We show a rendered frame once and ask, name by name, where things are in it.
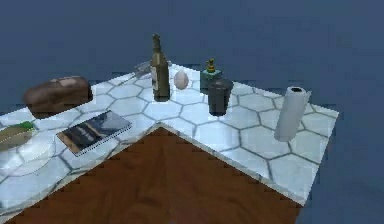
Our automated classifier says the black cup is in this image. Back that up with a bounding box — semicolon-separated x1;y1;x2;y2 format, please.
207;78;234;117

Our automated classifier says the dark spiral notebook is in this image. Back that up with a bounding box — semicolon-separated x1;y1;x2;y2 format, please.
56;110;133;157

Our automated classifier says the white hexagon tiled worktop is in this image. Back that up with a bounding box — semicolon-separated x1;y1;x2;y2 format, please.
0;62;340;223

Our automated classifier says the pale egg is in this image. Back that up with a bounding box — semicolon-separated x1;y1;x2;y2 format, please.
173;69;190;91

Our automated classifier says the teal soap dispenser bottle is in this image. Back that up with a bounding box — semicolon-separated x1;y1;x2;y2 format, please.
199;58;223;95

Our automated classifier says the brown bread loaf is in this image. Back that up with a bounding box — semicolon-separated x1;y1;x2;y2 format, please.
22;75;94;120

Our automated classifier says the dark green wine bottle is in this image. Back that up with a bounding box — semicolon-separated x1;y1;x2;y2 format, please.
149;33;172;103

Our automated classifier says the white paper towel roll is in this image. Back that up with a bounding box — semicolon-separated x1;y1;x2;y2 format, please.
273;86;313;143

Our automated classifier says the green and tan food item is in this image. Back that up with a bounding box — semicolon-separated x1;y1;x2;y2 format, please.
0;121;36;152

